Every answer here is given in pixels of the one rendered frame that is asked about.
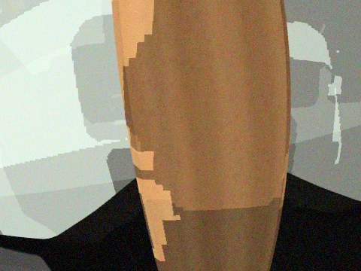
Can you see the brown wooden board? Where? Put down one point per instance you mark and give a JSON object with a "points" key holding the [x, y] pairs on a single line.
{"points": [[207, 96]]}

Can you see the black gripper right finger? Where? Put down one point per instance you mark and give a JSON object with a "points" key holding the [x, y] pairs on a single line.
{"points": [[319, 230]]}

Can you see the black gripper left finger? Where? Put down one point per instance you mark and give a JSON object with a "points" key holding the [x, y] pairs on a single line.
{"points": [[112, 238]]}

